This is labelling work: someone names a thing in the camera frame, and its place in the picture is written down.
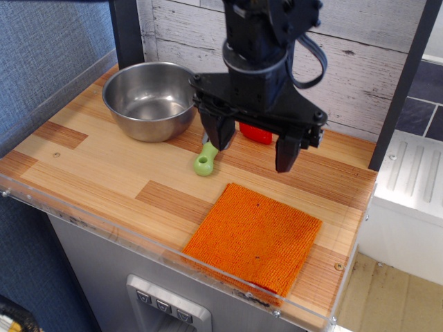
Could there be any dark left frame post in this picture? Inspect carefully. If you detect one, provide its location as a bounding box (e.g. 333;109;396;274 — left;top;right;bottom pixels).
108;0;145;69

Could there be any yellow black object bottom corner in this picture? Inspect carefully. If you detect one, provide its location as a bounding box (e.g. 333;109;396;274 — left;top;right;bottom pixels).
1;304;42;332

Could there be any dark frame post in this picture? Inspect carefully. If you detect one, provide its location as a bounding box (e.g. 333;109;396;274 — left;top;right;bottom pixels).
108;0;145;69
368;0;442;171

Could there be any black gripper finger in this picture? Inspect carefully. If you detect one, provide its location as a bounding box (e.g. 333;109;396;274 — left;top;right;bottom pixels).
275;136;301;173
199;107;235;151

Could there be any silver toy fridge dispenser panel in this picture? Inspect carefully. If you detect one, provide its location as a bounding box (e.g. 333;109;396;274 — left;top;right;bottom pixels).
126;274;213;331

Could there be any dark right frame post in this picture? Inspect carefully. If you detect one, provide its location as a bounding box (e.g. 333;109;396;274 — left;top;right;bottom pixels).
368;0;442;171

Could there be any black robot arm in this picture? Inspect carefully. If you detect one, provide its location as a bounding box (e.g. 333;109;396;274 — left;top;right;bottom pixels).
190;1;327;173

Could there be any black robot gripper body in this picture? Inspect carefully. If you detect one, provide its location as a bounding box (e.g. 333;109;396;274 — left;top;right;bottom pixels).
190;44;327;149

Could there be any red toy strawberry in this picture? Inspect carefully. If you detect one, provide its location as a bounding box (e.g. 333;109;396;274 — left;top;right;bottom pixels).
239;122;273;145

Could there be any green handled grey toy spatula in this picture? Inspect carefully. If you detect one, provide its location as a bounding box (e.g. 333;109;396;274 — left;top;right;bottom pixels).
193;133;219;176

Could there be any stainless steel bowl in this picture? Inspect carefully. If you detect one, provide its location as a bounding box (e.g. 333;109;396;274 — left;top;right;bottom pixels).
102;62;197;142

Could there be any clear acrylic table edge guard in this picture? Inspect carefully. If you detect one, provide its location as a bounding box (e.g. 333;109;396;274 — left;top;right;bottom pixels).
1;175;336;331

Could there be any orange cloth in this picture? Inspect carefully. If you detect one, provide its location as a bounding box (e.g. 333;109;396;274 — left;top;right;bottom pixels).
183;183;323;306

